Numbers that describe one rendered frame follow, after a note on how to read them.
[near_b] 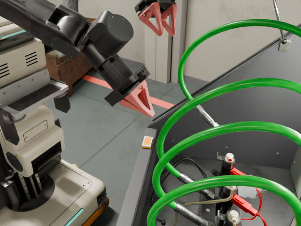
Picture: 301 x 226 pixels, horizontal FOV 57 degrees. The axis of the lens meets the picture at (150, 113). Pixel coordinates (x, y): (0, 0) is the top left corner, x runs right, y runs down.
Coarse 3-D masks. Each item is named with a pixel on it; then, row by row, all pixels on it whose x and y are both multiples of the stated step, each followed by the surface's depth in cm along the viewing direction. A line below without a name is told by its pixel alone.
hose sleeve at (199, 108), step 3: (198, 105) 74; (195, 108) 75; (198, 108) 74; (201, 108) 74; (198, 111) 75; (201, 111) 74; (204, 111) 74; (201, 114) 75; (204, 114) 74; (207, 114) 74; (204, 117) 74; (207, 117) 74; (210, 117) 74; (207, 120) 74; (210, 120) 74; (213, 120) 74; (210, 123) 74; (213, 123) 74
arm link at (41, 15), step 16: (0, 0) 51; (16, 0) 52; (32, 0) 53; (0, 16) 54; (16, 16) 53; (32, 16) 52; (48, 16) 53; (64, 16) 55; (80, 16) 56; (32, 32) 54; (48, 32) 53; (64, 32) 53; (80, 32) 56
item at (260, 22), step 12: (228, 24) 59; (240, 24) 58; (252, 24) 56; (264, 24) 55; (276, 24) 54; (288, 24) 53; (204, 36) 64; (300, 36) 52; (192, 48) 67; (180, 72) 73; (180, 84) 74
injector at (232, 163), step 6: (222, 162) 67; (228, 162) 65; (234, 162) 65; (222, 168) 67; (228, 168) 66; (216, 174) 69; (222, 174) 68; (228, 174) 67; (216, 204) 75; (216, 210) 76
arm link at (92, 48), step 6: (90, 42) 56; (84, 48) 57; (90, 48) 57; (96, 48) 57; (84, 54) 58; (90, 54) 57; (96, 54) 57; (102, 54) 57; (90, 60) 58; (96, 60) 57; (102, 60) 57; (96, 66) 58; (102, 66) 59
